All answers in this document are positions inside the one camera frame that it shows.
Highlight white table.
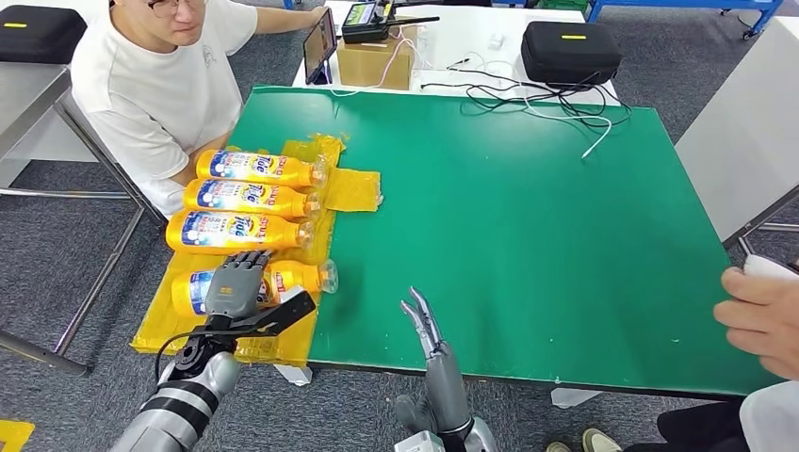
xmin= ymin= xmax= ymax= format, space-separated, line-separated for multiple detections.
xmin=291 ymin=0 xmax=619 ymax=107

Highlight black cable tangle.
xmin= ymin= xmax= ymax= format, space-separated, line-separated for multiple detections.
xmin=421 ymin=55 xmax=633 ymax=129

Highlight small white object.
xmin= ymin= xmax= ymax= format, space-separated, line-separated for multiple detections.
xmin=742 ymin=253 xmax=799 ymax=282

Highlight person's hand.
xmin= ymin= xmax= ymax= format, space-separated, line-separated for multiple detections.
xmin=713 ymin=266 xmax=799 ymax=381

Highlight yellow floor sticker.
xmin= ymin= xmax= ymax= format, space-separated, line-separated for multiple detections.
xmin=0 ymin=419 xmax=37 ymax=452

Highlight white cable over cardboard box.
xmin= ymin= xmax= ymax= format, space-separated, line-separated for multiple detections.
xmin=331 ymin=25 xmax=432 ymax=97

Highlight orange Tide detergent bottle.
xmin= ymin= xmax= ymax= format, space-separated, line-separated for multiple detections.
xmin=170 ymin=258 xmax=340 ymax=319
xmin=182 ymin=178 xmax=324 ymax=219
xmin=165 ymin=209 xmax=317 ymax=256
xmin=195 ymin=149 xmax=330 ymax=189

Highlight black remote controller with antenna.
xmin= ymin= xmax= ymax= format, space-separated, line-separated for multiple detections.
xmin=341 ymin=0 xmax=441 ymax=45

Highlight grey metal table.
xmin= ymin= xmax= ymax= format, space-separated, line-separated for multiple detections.
xmin=0 ymin=62 xmax=169 ymax=377

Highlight white table leg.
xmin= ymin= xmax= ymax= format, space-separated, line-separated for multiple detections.
xmin=273 ymin=364 xmax=314 ymax=388
xmin=550 ymin=387 xmax=604 ymax=410

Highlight white cable with plug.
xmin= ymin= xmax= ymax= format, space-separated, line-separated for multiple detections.
xmin=524 ymin=94 xmax=614 ymax=160

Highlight person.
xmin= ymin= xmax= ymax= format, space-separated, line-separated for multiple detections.
xmin=70 ymin=0 xmax=329 ymax=218
xmin=546 ymin=253 xmax=799 ymax=452

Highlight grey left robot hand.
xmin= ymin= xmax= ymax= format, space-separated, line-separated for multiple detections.
xmin=204 ymin=249 xmax=273 ymax=320

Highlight black case with yellow label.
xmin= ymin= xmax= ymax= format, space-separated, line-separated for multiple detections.
xmin=521 ymin=20 xmax=624 ymax=87
xmin=0 ymin=5 xmax=89 ymax=65

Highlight black tablet on stand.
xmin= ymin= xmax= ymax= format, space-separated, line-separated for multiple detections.
xmin=302 ymin=7 xmax=339 ymax=86

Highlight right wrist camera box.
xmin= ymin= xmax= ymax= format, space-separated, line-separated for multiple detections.
xmin=393 ymin=428 xmax=448 ymax=452

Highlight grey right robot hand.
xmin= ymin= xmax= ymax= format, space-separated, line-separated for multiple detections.
xmin=394 ymin=286 xmax=472 ymax=438

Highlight blue metal rack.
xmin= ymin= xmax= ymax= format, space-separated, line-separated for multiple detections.
xmin=586 ymin=0 xmax=785 ymax=40

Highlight brown cardboard box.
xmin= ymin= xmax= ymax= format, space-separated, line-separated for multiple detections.
xmin=336 ymin=24 xmax=418 ymax=91

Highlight yellow taped plastic sheet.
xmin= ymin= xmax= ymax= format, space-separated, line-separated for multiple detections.
xmin=129 ymin=132 xmax=383 ymax=368

